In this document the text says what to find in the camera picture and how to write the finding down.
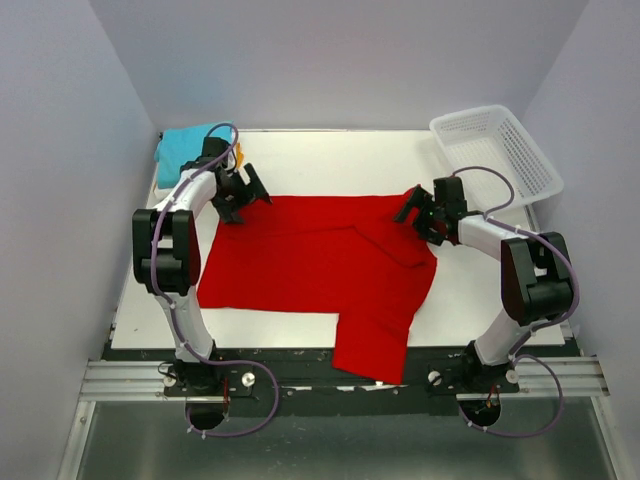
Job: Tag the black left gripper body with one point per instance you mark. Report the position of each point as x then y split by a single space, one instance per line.
229 199

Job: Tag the folded white t shirt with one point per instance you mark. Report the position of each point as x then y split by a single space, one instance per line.
159 194

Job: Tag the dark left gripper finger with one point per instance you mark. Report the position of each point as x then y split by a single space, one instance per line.
260 193
254 179

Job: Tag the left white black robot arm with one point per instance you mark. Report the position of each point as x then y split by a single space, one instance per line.
167 260

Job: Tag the red t shirt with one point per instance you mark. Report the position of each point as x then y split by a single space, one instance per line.
328 254

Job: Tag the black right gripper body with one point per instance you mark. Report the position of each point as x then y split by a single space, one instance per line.
428 222

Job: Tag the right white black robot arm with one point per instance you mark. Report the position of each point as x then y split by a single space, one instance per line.
538 284

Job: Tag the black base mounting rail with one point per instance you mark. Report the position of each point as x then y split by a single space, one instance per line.
252 383

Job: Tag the folded orange t shirt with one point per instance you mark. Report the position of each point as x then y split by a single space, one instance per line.
241 155

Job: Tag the folded light blue t shirt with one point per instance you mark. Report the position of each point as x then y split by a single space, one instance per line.
175 148

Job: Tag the white perforated plastic basket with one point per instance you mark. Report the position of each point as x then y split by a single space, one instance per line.
492 137

